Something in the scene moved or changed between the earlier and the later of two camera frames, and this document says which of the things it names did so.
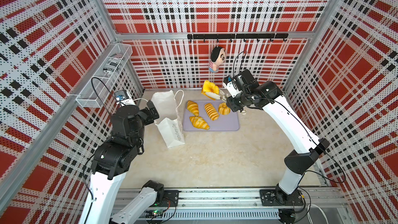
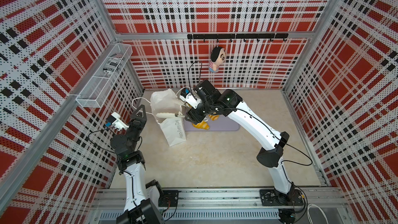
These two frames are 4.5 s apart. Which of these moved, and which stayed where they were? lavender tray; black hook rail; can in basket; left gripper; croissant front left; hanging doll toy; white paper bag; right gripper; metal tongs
Moved: right gripper; metal tongs; left gripper
Stayed: white paper bag; croissant front left; hanging doll toy; lavender tray; black hook rail; can in basket
